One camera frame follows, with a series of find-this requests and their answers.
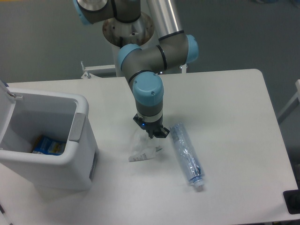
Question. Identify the black clamp at table corner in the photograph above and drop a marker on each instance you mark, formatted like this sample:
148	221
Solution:
292	201

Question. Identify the white metal frame bracket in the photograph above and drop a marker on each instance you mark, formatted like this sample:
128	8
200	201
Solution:
105	71

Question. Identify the white trash can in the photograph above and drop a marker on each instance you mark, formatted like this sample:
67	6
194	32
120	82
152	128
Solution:
27	114

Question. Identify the white frame at right edge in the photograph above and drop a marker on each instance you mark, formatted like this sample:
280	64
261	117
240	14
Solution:
290	105

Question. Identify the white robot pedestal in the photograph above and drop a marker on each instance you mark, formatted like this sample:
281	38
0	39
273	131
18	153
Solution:
119	34

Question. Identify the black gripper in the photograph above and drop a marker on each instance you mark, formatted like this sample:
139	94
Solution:
155	129

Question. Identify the blue snack package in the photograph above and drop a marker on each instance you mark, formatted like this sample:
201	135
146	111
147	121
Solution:
45	145

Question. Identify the clear plastic bottle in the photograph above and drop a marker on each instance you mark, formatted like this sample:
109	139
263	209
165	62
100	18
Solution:
186	155

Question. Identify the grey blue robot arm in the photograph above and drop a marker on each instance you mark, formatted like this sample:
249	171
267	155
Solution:
169	47

